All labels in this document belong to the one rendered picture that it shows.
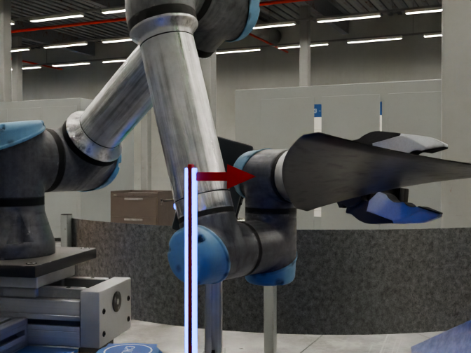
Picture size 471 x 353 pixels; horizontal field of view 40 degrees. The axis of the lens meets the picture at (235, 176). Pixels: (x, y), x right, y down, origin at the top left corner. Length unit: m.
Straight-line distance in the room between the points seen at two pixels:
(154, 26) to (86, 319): 0.47
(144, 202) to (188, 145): 6.64
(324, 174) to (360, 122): 6.21
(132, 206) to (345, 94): 2.70
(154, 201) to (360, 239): 5.08
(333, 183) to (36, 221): 0.61
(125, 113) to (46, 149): 0.15
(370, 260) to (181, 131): 1.76
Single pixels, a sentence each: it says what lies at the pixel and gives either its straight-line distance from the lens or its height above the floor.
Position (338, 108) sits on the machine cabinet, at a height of 1.79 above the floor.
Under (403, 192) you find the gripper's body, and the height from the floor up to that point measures 1.16.
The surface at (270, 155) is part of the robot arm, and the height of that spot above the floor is 1.21.
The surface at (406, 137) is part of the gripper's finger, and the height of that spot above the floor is 1.22.
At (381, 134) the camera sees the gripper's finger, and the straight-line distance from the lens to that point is 0.76.
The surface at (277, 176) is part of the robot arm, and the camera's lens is 0.87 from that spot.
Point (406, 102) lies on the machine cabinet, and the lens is 6.77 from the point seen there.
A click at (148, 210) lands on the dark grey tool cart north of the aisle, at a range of 7.44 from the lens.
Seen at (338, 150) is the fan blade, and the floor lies 1.20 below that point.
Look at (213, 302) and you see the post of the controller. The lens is 1.18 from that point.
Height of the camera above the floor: 1.19
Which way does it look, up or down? 1 degrees down
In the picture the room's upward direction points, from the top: straight up
